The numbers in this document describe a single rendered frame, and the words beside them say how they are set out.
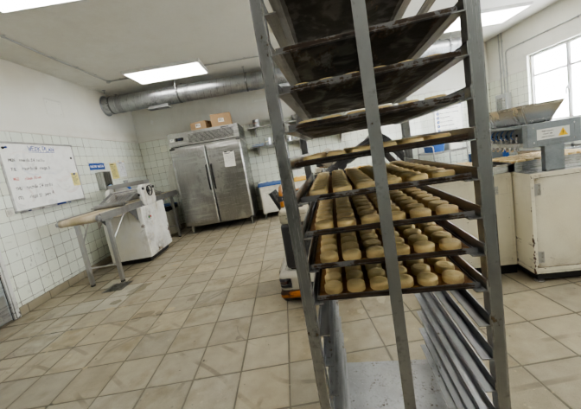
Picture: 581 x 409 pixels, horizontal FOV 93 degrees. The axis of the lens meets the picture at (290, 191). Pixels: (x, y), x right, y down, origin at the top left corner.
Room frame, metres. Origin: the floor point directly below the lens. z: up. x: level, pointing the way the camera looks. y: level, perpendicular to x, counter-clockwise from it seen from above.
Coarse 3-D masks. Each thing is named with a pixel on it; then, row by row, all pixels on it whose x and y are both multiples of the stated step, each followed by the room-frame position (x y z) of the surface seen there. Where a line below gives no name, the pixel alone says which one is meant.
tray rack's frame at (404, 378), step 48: (480, 0) 0.61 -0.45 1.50; (480, 48) 0.61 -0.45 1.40; (480, 96) 0.61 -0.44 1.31; (480, 144) 0.61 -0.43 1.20; (288, 192) 0.69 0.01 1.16; (384, 192) 0.65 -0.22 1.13; (480, 192) 0.61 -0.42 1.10; (384, 240) 0.66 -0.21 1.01; (384, 384) 1.14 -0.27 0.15; (432, 384) 1.10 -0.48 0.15
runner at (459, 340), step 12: (432, 300) 1.03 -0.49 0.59; (444, 312) 0.92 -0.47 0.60; (444, 324) 0.88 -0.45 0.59; (456, 336) 0.82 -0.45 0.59; (468, 348) 0.75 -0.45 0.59; (468, 360) 0.72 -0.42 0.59; (480, 360) 0.68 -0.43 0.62; (480, 372) 0.67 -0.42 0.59; (480, 384) 0.64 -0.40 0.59; (492, 384) 0.63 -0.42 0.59
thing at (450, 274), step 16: (336, 272) 0.80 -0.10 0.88; (352, 272) 0.78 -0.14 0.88; (368, 272) 0.76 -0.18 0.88; (384, 272) 0.75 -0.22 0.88; (400, 272) 0.73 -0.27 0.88; (416, 272) 0.73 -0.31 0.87; (432, 272) 0.74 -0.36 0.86; (448, 272) 0.68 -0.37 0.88; (336, 288) 0.71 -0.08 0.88; (352, 288) 0.70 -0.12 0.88; (368, 288) 0.71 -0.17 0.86; (384, 288) 0.69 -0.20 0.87
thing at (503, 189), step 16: (496, 176) 2.12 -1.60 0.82; (448, 192) 2.17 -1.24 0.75; (464, 192) 2.15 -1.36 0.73; (496, 192) 2.11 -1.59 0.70; (512, 192) 2.10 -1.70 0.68; (496, 208) 2.12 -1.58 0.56; (512, 208) 2.10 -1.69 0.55; (464, 224) 2.15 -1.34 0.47; (512, 224) 2.10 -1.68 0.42; (512, 240) 2.10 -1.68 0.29; (464, 256) 2.16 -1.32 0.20; (512, 256) 2.10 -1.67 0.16; (480, 272) 2.17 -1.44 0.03; (512, 272) 2.13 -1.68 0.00
